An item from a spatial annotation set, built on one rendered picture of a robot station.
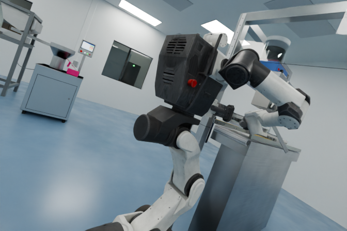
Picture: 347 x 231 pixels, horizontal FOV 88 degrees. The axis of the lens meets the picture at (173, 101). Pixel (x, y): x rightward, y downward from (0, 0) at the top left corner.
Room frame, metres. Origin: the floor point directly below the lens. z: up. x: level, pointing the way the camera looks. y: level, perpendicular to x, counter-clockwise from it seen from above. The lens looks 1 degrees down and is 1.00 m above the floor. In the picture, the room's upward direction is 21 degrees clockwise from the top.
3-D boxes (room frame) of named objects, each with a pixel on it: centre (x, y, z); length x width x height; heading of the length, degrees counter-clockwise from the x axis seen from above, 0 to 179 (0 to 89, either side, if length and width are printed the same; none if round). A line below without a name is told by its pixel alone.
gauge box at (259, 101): (1.17, -0.58, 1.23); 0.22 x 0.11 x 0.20; 132
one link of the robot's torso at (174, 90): (0.86, -0.04, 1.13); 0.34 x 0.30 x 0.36; 41
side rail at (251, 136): (1.54, -1.01, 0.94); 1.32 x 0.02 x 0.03; 132
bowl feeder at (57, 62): (2.95, 1.93, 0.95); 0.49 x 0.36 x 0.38; 117
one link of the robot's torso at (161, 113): (0.84, -0.01, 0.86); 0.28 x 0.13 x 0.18; 132
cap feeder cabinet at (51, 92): (2.92, 1.86, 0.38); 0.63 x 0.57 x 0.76; 117
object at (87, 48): (3.14, 1.74, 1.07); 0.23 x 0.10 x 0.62; 117
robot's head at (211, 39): (0.90, -0.09, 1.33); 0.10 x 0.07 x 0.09; 41
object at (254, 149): (1.65, -0.93, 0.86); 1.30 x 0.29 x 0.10; 132
